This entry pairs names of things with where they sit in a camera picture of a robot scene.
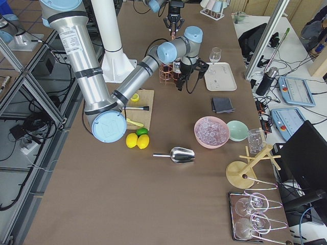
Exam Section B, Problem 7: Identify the upturned wine glass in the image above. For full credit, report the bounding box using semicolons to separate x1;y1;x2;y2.
233;211;289;242
235;192;283;217

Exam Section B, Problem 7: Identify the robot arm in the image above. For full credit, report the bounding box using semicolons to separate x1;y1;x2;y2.
144;0;184;36
40;1;203;143

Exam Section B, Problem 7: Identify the cream serving tray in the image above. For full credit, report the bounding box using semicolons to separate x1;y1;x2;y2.
204;62;237;91

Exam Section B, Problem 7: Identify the green bowl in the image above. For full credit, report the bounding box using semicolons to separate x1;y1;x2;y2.
227;120;248;142

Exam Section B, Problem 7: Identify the yellow plastic knife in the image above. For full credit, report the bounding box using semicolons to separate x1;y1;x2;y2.
126;118;144;128

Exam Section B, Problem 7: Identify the black glass tray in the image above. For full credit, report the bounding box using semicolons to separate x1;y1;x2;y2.
227;191;289;242

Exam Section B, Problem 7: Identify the green lime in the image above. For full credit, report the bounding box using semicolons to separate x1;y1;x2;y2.
136;128;148;136

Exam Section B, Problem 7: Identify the clear tumbler glass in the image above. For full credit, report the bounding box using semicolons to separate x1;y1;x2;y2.
247;128;266;154

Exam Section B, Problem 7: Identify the black thermos bottle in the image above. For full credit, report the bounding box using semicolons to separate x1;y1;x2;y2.
256;67;278;96

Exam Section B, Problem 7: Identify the aluminium frame post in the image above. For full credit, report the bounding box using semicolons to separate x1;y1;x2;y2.
244;0;289;81

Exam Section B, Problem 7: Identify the black bag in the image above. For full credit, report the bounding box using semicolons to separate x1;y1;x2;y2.
238;23;267;57

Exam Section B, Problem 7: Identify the whole lemon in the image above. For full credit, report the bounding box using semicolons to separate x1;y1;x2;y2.
126;133;138;148
136;134;150;149

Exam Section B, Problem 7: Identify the metal ice scoop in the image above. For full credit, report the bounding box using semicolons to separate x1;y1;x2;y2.
153;147;195;164

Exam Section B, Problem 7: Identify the whole lemon right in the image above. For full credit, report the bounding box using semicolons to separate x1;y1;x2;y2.
136;134;150;149

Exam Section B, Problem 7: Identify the steel muddler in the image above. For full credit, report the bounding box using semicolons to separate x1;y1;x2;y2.
124;106;150;111

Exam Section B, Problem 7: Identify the dark folded cloth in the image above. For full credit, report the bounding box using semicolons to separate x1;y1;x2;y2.
212;97;235;113

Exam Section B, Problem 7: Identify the half lemon slice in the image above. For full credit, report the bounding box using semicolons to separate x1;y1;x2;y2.
130;93;139;102

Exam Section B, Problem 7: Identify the copper wire bottle basket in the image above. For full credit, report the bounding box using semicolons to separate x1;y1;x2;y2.
159;33;186;86

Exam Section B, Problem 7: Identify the upturned wine glass upper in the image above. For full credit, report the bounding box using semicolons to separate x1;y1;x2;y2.
235;192;283;217

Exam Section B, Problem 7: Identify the white wire cup rack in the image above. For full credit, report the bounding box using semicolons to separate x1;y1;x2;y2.
200;0;228;20

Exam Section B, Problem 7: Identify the wooden glass stand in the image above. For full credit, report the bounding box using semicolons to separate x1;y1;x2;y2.
225;144;281;189

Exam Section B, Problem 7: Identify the pink ribbed bowl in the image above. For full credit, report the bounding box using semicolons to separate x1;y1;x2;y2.
194;116;230;149

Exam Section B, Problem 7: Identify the whole lemon left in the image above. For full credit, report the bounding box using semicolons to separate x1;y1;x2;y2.
126;133;138;148

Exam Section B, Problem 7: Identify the clear wine glass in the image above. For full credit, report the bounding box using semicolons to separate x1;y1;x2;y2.
209;47;221;75

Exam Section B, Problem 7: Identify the black computer monitor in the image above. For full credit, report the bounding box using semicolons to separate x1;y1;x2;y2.
278;120;326;223

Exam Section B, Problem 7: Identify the wooden cutting board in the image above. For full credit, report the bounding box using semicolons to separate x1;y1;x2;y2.
122;89;154;130

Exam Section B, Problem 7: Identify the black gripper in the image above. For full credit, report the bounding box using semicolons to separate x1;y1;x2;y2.
176;57;209;91
163;1;184;35

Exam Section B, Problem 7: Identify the upturned wine glass lower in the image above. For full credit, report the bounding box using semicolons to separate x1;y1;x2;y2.
233;211;289;242

